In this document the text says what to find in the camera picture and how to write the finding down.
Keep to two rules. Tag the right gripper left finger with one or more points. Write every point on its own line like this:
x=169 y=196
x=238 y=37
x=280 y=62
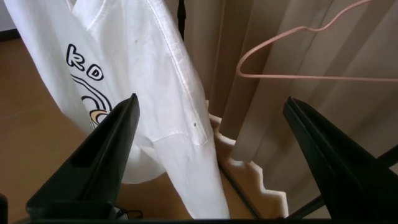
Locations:
x=77 y=186

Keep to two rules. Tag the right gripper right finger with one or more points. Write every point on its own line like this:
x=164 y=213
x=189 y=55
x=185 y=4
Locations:
x=357 y=186

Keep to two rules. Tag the white printed t-shirt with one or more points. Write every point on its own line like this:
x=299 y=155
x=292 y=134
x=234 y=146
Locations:
x=140 y=62

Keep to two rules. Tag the pink clothes hanger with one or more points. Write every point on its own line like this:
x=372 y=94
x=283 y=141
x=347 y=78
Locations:
x=311 y=76

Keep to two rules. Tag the beige curtain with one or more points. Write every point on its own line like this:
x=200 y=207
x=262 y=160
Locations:
x=280 y=124

